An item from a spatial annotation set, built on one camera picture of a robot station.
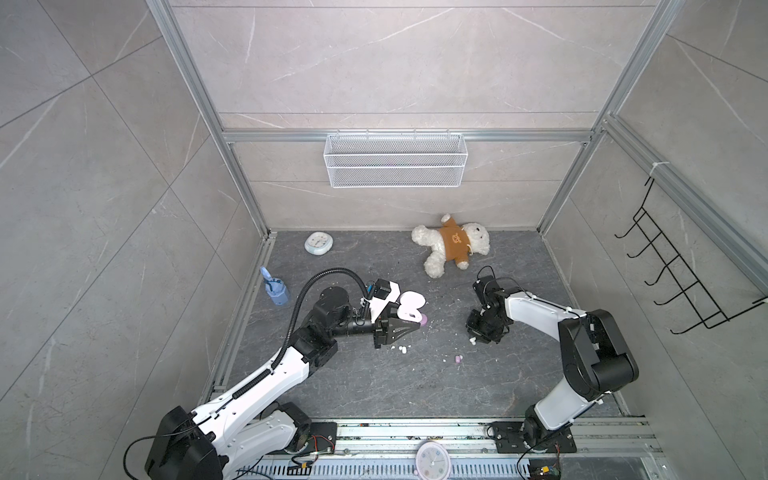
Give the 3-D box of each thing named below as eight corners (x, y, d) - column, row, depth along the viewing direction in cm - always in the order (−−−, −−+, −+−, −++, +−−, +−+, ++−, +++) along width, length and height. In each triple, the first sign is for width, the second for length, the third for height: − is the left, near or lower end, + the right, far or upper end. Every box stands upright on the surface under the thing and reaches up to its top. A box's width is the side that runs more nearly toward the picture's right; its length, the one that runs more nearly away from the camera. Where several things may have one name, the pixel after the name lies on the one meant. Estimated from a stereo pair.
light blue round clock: (304, 255, 114) (302, 250, 112) (308, 236, 120) (307, 231, 118) (331, 255, 114) (330, 251, 112) (334, 236, 120) (333, 231, 118)
